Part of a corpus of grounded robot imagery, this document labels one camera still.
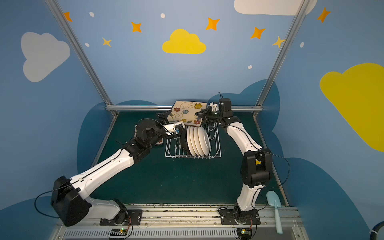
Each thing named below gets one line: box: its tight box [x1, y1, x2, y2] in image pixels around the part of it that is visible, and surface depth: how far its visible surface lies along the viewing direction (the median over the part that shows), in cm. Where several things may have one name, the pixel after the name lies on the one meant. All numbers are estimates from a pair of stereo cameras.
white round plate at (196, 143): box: [193, 126, 205, 156], surface depth 88 cm
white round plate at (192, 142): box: [189, 126, 200, 156], surface depth 88 cm
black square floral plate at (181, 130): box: [175, 123, 192, 156], surface depth 83 cm
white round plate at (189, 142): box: [187, 126, 196, 157], surface depth 88 cm
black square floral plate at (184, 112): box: [167, 100, 208, 127], surface depth 89 cm
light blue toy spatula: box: [266, 190, 283, 234], surface depth 78 cm
